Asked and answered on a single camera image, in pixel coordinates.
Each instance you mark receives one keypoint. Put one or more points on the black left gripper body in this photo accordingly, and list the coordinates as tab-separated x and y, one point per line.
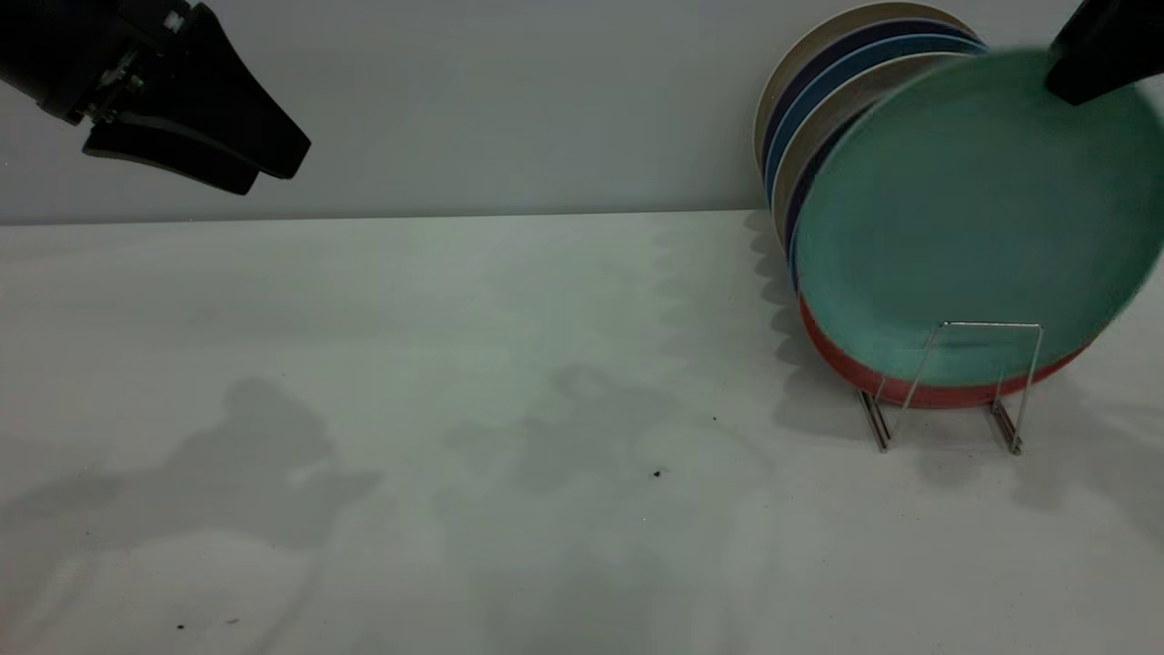
64	45

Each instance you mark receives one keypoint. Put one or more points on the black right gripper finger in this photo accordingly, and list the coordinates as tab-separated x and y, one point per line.
1109	50

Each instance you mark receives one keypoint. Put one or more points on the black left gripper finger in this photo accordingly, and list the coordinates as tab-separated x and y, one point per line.
227	109
173	155

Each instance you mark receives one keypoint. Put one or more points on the green round plate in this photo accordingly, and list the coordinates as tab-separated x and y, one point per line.
964	218

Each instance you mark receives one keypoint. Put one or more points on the teal blue round plate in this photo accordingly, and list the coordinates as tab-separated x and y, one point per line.
909	47

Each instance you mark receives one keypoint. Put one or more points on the dark navy round plate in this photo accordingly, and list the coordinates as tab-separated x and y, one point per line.
909	30

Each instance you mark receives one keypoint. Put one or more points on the cream beige round plate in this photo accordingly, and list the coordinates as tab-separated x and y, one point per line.
900	12

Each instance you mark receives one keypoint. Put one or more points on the olive beige round plate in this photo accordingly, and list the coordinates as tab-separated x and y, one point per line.
873	84

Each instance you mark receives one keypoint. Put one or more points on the dark purple round plate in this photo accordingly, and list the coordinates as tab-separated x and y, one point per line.
818	164

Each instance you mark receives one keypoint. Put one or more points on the pink round plate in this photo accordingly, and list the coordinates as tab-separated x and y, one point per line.
909	393

